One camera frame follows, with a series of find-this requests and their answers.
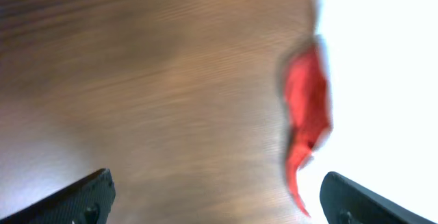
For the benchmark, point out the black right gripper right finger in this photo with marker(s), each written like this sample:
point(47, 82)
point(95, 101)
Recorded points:
point(346, 202)

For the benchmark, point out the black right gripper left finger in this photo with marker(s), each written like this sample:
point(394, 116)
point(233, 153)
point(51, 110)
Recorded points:
point(87, 201)

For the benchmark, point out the red printed t-shirt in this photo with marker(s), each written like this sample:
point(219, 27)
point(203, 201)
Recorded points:
point(305, 95)

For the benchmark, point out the white t-shirt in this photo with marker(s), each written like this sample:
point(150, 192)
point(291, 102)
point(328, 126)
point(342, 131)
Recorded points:
point(380, 57)

